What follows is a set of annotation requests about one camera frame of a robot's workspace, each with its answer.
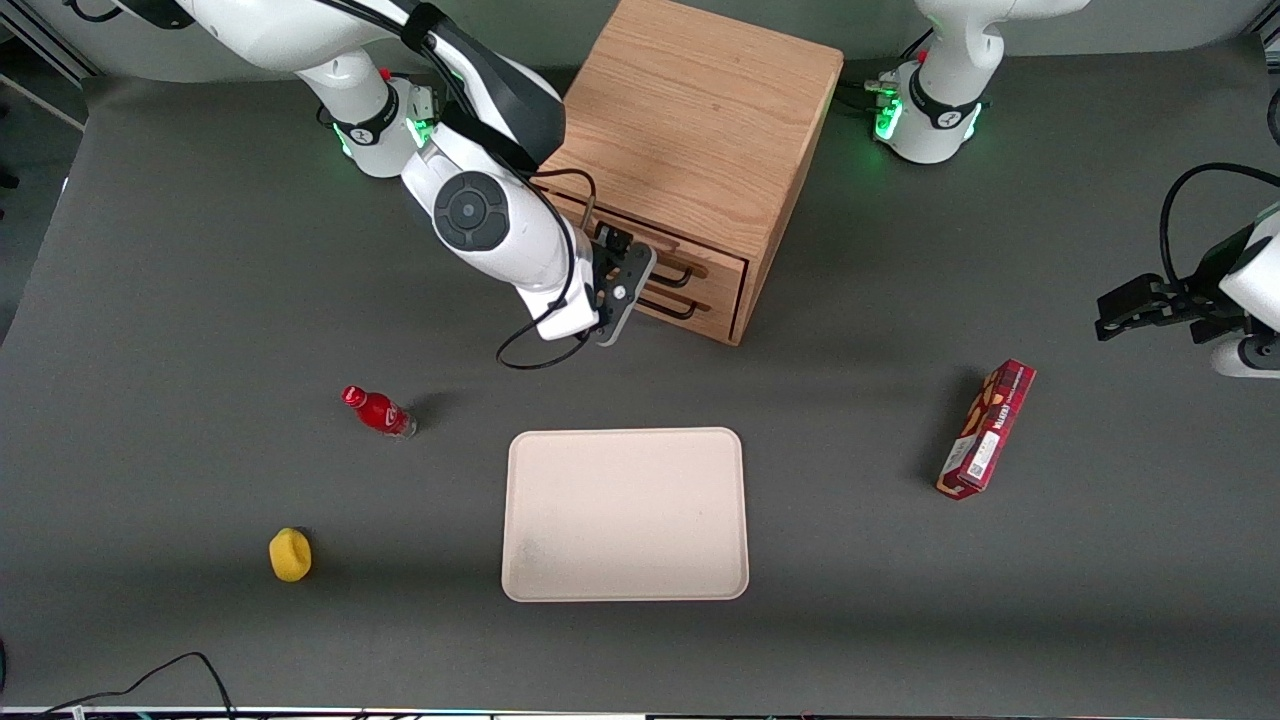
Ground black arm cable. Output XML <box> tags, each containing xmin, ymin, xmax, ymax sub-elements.
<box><xmin>1159</xmin><ymin>163</ymin><xmax>1280</xmax><ymax>287</ymax></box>
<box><xmin>496</xmin><ymin>168</ymin><xmax>598</xmax><ymax>372</ymax></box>

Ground black cable at table edge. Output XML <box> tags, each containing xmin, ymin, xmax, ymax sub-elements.
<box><xmin>40</xmin><ymin>652</ymin><xmax>237</xmax><ymax>719</ymax></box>

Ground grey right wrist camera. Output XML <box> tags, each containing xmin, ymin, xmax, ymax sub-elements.
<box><xmin>596</xmin><ymin>245</ymin><xmax>659</xmax><ymax>348</ymax></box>

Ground wood and wire drawer handle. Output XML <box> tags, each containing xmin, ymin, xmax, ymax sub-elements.
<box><xmin>635</xmin><ymin>284</ymin><xmax>714</xmax><ymax>322</ymax></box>
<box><xmin>640</xmin><ymin>238</ymin><xmax>714</xmax><ymax>290</ymax></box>

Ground cream rectangular tray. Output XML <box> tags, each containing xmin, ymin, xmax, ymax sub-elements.
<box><xmin>501</xmin><ymin>427</ymin><xmax>750</xmax><ymax>603</ymax></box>

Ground black left base cables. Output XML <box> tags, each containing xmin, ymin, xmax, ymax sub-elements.
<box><xmin>838</xmin><ymin>76</ymin><xmax>903</xmax><ymax>115</ymax></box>

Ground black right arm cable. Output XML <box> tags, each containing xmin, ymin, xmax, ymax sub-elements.
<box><xmin>496</xmin><ymin>168</ymin><xmax>598</xmax><ymax>372</ymax></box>

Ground red snack box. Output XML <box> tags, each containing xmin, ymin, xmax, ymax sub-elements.
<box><xmin>936</xmin><ymin>359</ymin><xmax>1037</xmax><ymax>501</ymax></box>

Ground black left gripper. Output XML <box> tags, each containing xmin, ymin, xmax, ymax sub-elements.
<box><xmin>1094</xmin><ymin>225</ymin><xmax>1253</xmax><ymax>346</ymax></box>

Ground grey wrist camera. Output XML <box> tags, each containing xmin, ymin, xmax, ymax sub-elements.
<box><xmin>596</xmin><ymin>245</ymin><xmax>659</xmax><ymax>348</ymax></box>
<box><xmin>1210</xmin><ymin>335</ymin><xmax>1280</xmax><ymax>379</ymax></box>

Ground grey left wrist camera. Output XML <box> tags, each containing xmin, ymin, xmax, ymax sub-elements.
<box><xmin>1210</xmin><ymin>335</ymin><xmax>1280</xmax><ymax>379</ymax></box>

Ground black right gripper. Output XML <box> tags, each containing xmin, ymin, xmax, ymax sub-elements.
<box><xmin>588</xmin><ymin>223</ymin><xmax>636</xmax><ymax>323</ymax></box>

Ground red plastic bottle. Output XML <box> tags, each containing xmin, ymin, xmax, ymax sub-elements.
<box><xmin>342</xmin><ymin>385</ymin><xmax>418</xmax><ymax>439</ymax></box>

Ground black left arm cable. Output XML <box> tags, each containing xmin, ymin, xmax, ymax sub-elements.
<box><xmin>1159</xmin><ymin>163</ymin><xmax>1280</xmax><ymax>287</ymax></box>

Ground wooden drawer front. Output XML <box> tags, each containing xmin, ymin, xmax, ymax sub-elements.
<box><xmin>540</xmin><ymin>187</ymin><xmax>749</xmax><ymax>302</ymax></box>
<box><xmin>630</xmin><ymin>288</ymin><xmax>745</xmax><ymax>342</ymax></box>

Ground aluminium frame rail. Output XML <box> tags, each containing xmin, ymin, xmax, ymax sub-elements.
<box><xmin>0</xmin><ymin>10</ymin><xmax>102</xmax><ymax>87</ymax></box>

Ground wooden two-drawer cabinet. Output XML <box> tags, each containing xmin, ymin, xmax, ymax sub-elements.
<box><xmin>530</xmin><ymin>0</ymin><xmax>844</xmax><ymax>347</ymax></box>

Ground yellow sponge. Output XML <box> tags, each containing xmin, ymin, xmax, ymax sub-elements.
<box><xmin>268</xmin><ymin>527</ymin><xmax>313</xmax><ymax>583</ymax></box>

